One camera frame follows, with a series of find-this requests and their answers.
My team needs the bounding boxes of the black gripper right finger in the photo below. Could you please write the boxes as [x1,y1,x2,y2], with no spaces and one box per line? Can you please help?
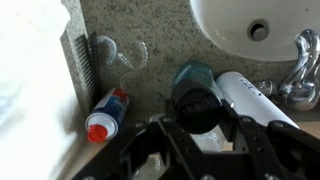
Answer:
[217,99,320,180]

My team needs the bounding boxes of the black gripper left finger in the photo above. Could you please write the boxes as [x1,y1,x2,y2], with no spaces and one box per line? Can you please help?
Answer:
[71,98,214,180]

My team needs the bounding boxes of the black bottle lid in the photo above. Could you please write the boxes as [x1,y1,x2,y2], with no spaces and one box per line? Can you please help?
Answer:
[174,84,224,135]

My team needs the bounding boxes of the white lotion bottle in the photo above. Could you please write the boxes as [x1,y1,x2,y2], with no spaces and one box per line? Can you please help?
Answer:
[215,70,300,130]

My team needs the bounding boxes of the blue mouthwash bottle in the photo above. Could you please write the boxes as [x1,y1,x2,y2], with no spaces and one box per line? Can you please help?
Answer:
[170,59,231,153]

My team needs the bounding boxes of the shaving can with red cap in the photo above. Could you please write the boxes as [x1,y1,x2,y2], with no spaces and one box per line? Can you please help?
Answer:
[84,87,130,144]

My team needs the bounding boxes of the chrome faucet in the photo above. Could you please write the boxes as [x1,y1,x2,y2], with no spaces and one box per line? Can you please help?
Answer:
[254,28,320,112]

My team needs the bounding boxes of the clear dental retainer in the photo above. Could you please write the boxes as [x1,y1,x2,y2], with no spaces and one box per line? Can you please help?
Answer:
[115,40,150,88]
[97,34,118,67]

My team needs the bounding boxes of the wood framed mirror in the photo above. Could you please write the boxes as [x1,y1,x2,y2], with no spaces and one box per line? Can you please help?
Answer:
[57,120,320,180]

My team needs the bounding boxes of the black comb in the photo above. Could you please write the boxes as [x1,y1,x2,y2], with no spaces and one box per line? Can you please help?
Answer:
[74,31,102,103]

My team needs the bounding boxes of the white sink basin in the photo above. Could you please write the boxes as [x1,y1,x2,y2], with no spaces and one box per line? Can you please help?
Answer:
[189,0,320,63]

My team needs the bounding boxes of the grey hanging towel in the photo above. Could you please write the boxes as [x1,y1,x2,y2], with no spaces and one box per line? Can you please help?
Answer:
[0,0,78,180]

